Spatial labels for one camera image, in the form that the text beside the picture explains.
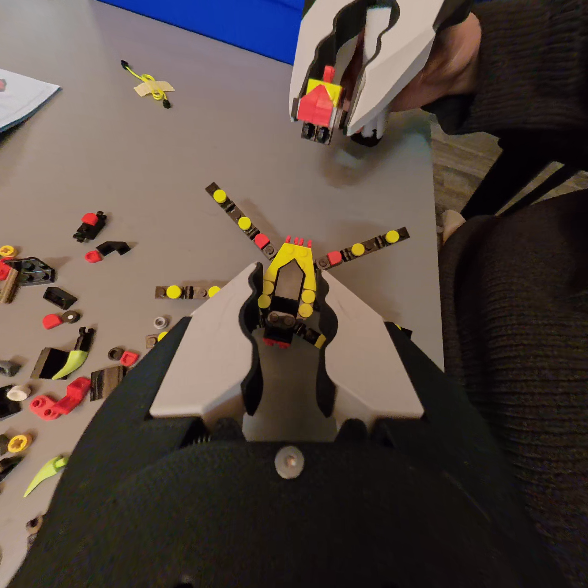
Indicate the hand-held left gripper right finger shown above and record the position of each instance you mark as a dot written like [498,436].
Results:
[367,367]

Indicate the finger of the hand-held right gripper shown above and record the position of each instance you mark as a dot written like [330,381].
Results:
[312,36]
[399,64]

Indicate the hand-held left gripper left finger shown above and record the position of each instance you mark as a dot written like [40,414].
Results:
[202,367]

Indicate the red yellow lego head assembly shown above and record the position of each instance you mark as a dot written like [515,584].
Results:
[317,103]

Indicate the yellow black lego spider model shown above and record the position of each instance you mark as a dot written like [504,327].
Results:
[287,266]

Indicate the person's right forearm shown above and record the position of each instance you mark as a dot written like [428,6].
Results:
[528,69]

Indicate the pile of loose lego pieces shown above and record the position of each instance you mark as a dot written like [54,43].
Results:
[59,363]

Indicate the person's right hand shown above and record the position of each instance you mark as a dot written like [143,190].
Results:
[445,69]

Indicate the blue board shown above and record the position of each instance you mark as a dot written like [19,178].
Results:
[220,20]

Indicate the black office chair base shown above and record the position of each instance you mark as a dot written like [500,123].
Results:
[500,183]

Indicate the beige tape piece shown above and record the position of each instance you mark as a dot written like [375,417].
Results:
[143,89]

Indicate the instruction booklet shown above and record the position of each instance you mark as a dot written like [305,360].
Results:
[18,99]

